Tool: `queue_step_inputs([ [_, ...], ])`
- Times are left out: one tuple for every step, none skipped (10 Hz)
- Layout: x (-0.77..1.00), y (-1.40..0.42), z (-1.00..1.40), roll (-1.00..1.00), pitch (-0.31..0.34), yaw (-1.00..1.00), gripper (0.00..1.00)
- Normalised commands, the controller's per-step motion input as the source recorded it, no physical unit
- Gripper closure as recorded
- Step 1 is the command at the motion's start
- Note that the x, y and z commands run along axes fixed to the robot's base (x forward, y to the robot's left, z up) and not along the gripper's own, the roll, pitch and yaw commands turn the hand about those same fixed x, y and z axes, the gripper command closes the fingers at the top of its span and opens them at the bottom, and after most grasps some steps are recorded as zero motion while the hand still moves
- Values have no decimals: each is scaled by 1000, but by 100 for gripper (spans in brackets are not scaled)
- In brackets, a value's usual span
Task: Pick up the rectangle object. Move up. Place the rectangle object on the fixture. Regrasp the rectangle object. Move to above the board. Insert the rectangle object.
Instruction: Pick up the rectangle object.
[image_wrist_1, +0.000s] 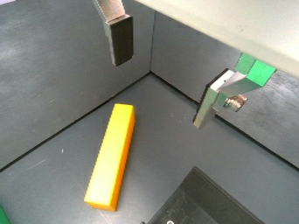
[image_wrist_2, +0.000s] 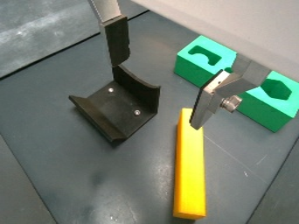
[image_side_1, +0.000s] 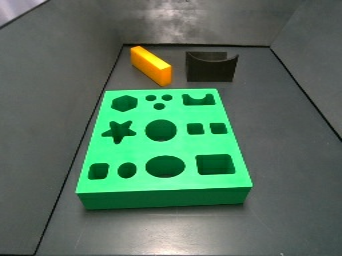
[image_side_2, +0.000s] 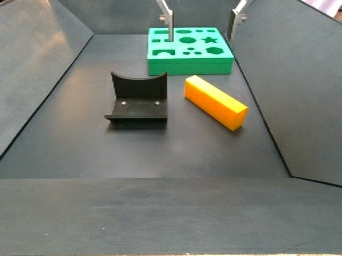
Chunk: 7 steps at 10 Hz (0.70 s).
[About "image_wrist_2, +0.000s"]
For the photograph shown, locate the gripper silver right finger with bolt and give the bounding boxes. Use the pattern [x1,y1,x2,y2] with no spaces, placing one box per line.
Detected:
[189,54,271,130]

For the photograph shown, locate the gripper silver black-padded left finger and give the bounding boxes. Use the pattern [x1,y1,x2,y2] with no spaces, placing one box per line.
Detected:
[88,0,129,67]

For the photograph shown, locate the yellow rectangular block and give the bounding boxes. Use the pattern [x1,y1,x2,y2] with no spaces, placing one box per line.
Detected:
[172,108,207,220]

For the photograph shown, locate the green shape-sorter board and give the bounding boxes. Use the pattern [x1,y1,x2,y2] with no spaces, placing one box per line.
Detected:
[173,36,299,132]

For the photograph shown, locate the black curved fixture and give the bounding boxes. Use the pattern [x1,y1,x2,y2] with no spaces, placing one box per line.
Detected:
[69,65,160,142]

